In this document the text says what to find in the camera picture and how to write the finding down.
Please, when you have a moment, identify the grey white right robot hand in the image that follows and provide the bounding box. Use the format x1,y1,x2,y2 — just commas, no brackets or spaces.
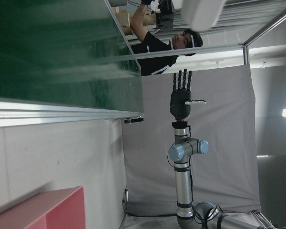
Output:
169,69,207,120

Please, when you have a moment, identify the black conveyor end bracket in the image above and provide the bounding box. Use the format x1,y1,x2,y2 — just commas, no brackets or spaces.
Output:
124,116,144,125

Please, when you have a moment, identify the aluminium cage frame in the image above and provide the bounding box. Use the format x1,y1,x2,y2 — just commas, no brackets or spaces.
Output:
130,0,286,65

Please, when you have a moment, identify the wooden block with hole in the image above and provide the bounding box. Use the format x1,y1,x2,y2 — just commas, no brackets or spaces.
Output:
116,10,134,36

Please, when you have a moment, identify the green conveyor belt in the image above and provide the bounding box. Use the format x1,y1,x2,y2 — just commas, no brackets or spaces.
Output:
0,0,144,113
0,0,145,129

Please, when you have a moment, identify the pink plastic tray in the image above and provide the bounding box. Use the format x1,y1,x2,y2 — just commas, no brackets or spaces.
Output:
0,186,86,229

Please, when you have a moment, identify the grey white left robot hand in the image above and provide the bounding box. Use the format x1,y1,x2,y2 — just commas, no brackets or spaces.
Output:
182,0,227,31

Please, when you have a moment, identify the person in black shirt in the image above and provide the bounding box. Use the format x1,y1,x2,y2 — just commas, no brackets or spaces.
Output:
130,0,204,76

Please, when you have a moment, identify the grey cloth backdrop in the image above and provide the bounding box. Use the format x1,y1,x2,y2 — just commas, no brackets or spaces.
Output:
121,63,262,217

